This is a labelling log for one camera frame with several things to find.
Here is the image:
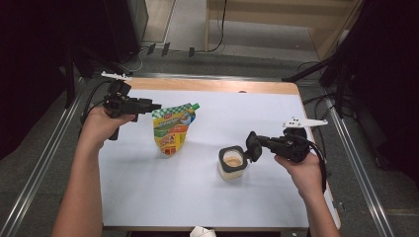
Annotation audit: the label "white crumpled paper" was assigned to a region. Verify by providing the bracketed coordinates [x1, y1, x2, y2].
[188, 226, 216, 237]

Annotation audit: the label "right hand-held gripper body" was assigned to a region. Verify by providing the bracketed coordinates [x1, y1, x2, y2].
[271, 117, 329, 164]

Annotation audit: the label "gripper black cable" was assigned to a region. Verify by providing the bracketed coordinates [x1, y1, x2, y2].
[305, 139, 328, 195]
[79, 79, 113, 126]

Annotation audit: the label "wooden shelf frame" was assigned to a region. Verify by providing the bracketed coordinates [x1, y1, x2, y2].
[204, 0, 365, 62]

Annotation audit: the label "metal floor rail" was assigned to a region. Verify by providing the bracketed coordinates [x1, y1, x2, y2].
[324, 97, 396, 237]
[0, 77, 85, 237]
[131, 72, 325, 83]

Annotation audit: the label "person's left hand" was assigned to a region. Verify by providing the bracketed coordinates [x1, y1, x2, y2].
[78, 106, 136, 151]

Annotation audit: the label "wooden table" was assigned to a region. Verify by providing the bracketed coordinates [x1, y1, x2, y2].
[102, 76, 342, 231]

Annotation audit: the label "yellow green spout pouch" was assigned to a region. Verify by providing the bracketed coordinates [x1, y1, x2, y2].
[151, 102, 202, 158]

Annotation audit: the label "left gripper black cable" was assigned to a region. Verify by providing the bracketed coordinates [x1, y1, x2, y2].
[79, 79, 113, 126]

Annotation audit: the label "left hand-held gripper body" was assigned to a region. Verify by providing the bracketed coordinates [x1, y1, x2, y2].
[100, 70, 140, 141]

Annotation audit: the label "black tripod stand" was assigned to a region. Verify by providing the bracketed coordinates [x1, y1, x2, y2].
[281, 33, 354, 119]

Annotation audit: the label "person's right hand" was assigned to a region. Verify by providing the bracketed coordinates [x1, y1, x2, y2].
[274, 151, 325, 201]

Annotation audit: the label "black hanging cable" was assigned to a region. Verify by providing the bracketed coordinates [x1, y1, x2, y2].
[209, 0, 229, 53]

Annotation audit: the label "black cabinet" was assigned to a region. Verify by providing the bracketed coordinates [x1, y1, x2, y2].
[105, 0, 149, 65]

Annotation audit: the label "dark curtain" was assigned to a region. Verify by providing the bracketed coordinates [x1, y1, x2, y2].
[0, 0, 110, 161]
[329, 0, 419, 186]

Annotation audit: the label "black floor cables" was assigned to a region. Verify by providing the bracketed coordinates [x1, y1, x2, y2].
[297, 60, 342, 174]

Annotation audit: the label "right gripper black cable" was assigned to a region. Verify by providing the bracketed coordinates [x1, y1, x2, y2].
[305, 139, 328, 195]

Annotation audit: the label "white table sheet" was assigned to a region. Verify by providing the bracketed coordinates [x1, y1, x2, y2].
[98, 88, 341, 230]

